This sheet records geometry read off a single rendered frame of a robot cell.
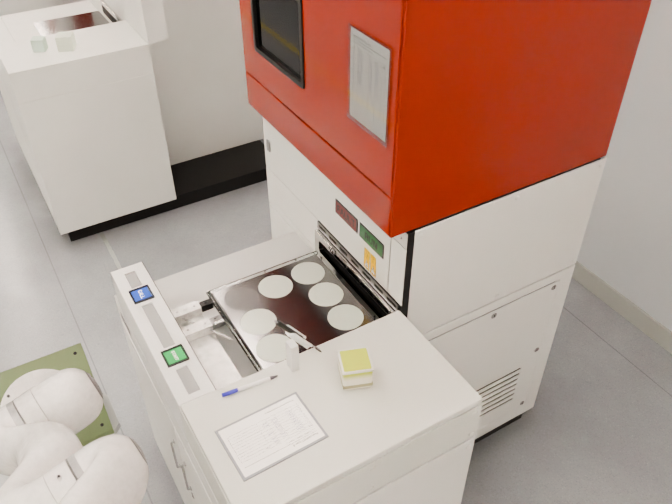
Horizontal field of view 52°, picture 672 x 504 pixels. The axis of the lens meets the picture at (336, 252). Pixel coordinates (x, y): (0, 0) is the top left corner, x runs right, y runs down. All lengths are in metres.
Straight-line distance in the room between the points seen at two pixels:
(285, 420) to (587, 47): 1.13
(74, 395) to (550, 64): 1.26
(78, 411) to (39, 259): 2.44
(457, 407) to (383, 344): 0.25
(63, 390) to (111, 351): 1.80
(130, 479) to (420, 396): 0.82
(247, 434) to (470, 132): 0.85
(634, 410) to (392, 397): 1.60
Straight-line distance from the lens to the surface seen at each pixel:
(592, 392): 3.07
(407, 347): 1.75
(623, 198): 3.21
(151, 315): 1.90
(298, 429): 1.58
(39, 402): 1.40
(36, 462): 1.17
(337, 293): 1.98
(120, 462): 1.03
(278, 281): 2.02
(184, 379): 1.72
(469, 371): 2.30
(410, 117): 1.49
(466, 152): 1.66
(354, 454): 1.55
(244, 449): 1.56
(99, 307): 3.41
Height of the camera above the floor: 2.25
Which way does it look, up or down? 40 degrees down
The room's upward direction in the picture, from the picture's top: straight up
